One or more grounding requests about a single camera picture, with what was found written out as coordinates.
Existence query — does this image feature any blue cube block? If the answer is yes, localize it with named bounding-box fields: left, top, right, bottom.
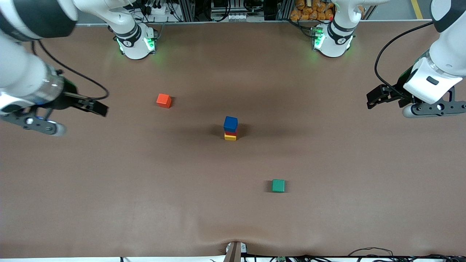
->
left=223, top=116, right=238, bottom=133

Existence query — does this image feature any table edge clamp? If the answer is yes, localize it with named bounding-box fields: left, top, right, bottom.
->
left=223, top=241, right=248, bottom=262

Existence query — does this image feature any black cable bundle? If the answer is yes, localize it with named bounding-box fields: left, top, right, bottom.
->
left=306, top=247, right=466, bottom=262

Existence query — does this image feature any orange bag pile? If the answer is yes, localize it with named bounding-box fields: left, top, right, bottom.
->
left=290, top=0, right=335, bottom=21

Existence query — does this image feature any orange cube block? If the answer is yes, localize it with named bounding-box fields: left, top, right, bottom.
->
left=156, top=93, right=173, bottom=109

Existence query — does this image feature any white power strip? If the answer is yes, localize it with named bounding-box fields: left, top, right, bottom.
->
left=143, top=4, right=172, bottom=16

